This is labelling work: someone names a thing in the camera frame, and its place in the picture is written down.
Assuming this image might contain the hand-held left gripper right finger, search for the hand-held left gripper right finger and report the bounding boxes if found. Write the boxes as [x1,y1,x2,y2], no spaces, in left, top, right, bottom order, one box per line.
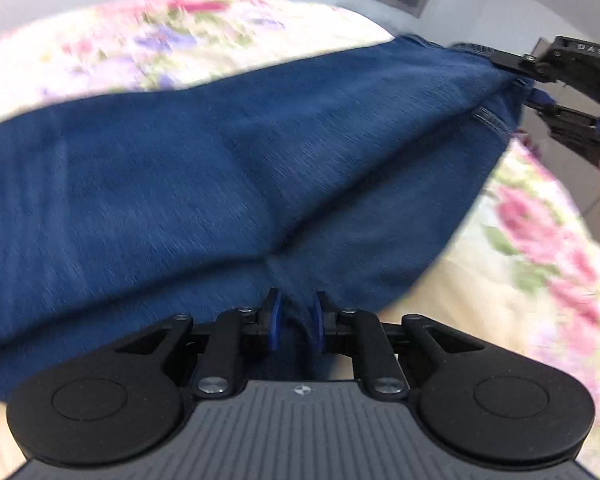
[312,290,483,400]

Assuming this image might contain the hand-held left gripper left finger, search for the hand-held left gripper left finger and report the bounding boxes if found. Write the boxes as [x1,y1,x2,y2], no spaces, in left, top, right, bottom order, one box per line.
[115,289,282,398]

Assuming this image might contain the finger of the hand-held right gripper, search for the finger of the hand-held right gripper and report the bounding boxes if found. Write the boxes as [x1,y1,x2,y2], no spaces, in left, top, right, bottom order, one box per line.
[490,37,561,83]
[525,90,600,167]

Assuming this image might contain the blue denim pants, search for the blue denim pants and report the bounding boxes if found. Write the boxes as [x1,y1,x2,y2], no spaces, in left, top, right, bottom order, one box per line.
[0,34,537,403]

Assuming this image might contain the floral bed sheet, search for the floral bed sheet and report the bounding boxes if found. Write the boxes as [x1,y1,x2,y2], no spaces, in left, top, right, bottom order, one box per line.
[0,0,600,480]

